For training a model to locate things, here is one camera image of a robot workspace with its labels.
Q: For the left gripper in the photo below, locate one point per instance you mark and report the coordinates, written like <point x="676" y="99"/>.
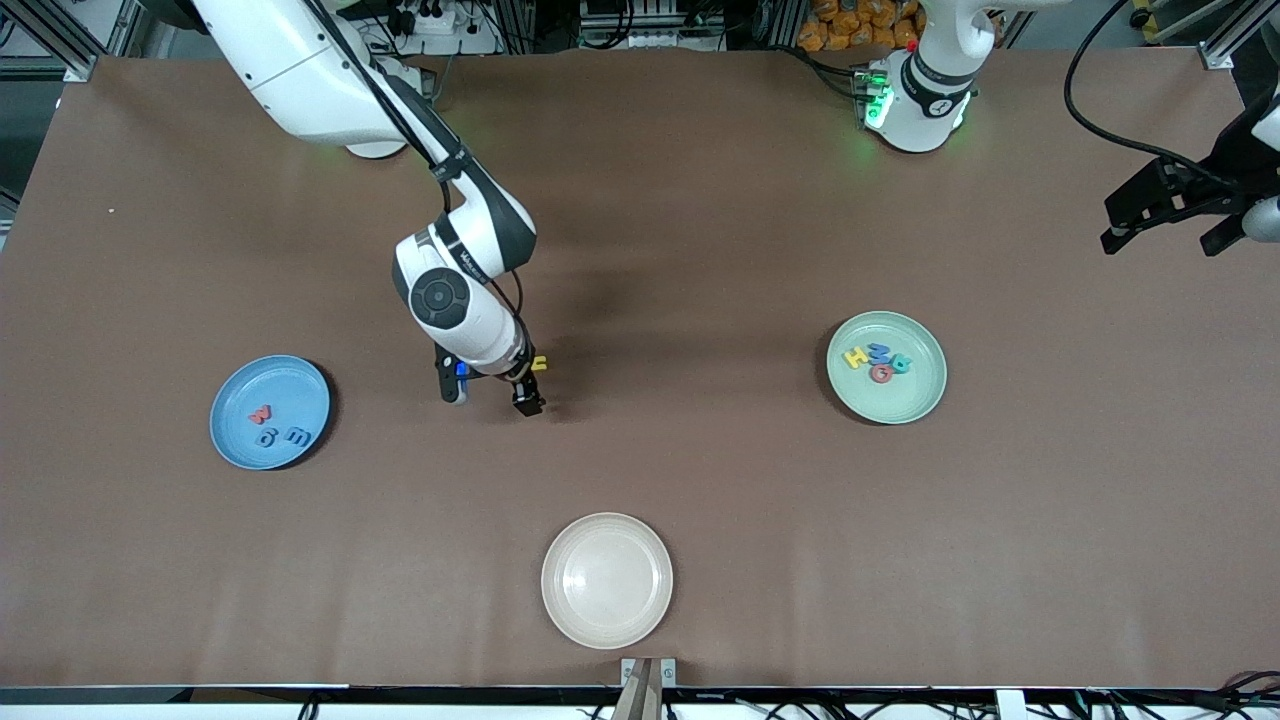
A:
<point x="1222" y="168"/>

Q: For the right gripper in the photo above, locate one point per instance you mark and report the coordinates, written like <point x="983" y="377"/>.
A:
<point x="523" y="387"/>

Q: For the blue foam letter E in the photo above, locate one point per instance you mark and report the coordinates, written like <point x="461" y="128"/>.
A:
<point x="298" y="437"/>

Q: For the blue foam letter g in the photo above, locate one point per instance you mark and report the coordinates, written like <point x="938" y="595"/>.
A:
<point x="263" y="441"/>

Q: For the red foam letter w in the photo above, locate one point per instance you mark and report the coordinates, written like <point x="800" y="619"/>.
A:
<point x="260" y="413"/>

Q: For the teal foam letter R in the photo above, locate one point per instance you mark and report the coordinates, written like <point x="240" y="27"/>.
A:
<point x="901" y="365"/>

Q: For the blue foam letter M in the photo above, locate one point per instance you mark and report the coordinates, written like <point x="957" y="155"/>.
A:
<point x="879" y="351"/>

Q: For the pink foam letter Q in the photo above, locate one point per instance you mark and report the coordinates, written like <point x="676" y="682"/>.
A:
<point x="886" y="378"/>

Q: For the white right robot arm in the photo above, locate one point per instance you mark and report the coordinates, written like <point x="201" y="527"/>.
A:
<point x="300" y="70"/>

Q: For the beige plate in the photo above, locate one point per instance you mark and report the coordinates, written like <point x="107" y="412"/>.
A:
<point x="607" y="580"/>

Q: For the blue plate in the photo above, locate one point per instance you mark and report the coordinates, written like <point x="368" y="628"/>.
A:
<point x="290" y="390"/>

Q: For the green plate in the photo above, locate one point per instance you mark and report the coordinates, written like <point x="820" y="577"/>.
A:
<point x="900" y="400"/>

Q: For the orange bags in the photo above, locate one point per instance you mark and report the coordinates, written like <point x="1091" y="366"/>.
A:
<point x="850" y="28"/>

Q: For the white power strip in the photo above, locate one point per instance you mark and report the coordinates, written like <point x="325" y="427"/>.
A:
<point x="440" y="22"/>

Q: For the grey equipment rack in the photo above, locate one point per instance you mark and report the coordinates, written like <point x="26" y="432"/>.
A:
<point x="650" y="20"/>

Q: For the aluminium frame post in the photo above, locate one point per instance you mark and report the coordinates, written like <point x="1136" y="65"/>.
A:
<point x="1222" y="50"/>
<point x="75" y="65"/>

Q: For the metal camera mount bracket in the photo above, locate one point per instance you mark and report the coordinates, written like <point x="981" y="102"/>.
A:
<point x="648" y="690"/>

